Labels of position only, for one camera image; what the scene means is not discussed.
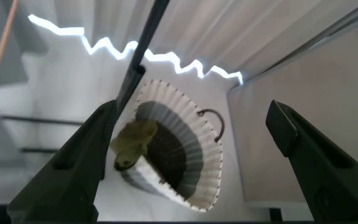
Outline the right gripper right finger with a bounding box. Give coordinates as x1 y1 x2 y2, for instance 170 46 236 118
265 99 358 223

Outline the white curtain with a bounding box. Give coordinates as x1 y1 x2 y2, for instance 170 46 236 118
50 0 358 85

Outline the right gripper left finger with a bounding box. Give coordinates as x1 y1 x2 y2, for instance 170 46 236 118
6 99 119 223

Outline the green garment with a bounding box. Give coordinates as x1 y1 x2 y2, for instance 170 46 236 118
109 119 159 172

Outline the white laundry basket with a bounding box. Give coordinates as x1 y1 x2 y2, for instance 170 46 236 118
119 79 224 213

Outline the black clothes rack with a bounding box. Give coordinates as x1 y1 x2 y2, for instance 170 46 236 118
0 0 172 154

